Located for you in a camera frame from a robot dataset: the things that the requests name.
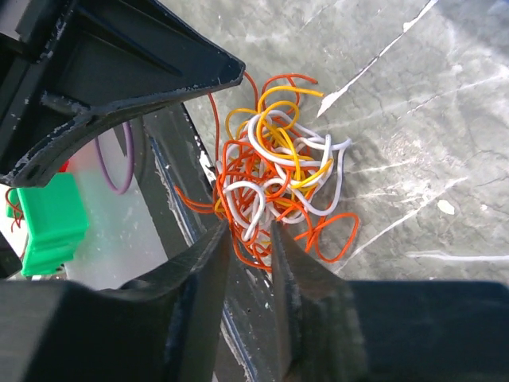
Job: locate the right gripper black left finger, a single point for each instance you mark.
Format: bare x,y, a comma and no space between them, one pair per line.
65,331

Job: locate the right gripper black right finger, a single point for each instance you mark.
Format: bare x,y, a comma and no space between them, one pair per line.
332,329

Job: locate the green plastic block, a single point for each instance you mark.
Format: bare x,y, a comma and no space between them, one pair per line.
56,223

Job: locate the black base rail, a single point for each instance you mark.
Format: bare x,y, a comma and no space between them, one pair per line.
192,287

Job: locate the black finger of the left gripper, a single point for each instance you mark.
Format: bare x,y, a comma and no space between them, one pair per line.
71,70

